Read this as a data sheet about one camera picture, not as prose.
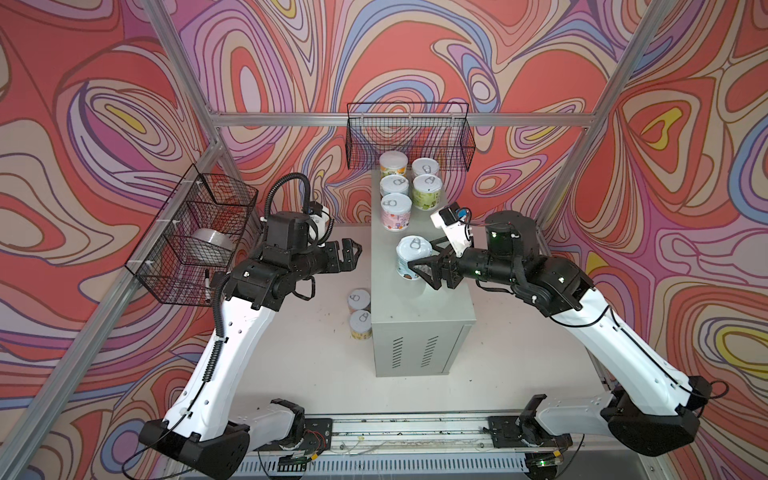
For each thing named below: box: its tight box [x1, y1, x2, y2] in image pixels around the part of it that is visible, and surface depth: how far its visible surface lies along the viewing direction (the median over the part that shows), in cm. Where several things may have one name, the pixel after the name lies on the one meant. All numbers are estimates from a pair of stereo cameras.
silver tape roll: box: [190, 228, 233, 256], surface depth 73 cm
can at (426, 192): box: [412, 174, 442, 211], surface depth 75 cm
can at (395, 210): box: [380, 192, 413, 232], surface depth 71 cm
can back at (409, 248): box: [395, 235, 433, 280], surface depth 62 cm
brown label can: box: [379, 174, 410, 197], surface depth 75 cm
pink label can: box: [412, 157, 440, 178], surface depth 80 cm
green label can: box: [379, 150, 409, 178], surface depth 78 cm
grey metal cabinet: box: [370, 169, 476, 377], surface depth 64 cm
